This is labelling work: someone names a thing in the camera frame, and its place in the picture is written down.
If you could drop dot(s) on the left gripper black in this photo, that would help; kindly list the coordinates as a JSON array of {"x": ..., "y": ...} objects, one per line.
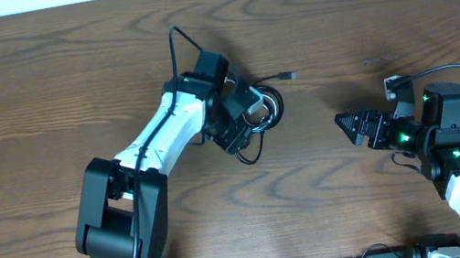
[{"x": 235, "y": 136}]

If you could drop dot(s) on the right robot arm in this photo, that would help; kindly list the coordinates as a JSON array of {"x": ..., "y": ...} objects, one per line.
[{"x": 434, "y": 140}]

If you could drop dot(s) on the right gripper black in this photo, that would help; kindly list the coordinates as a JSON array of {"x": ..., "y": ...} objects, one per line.
[{"x": 375, "y": 141}]

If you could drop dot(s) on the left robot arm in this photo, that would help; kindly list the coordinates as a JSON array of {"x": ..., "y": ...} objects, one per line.
[{"x": 123, "y": 203}]

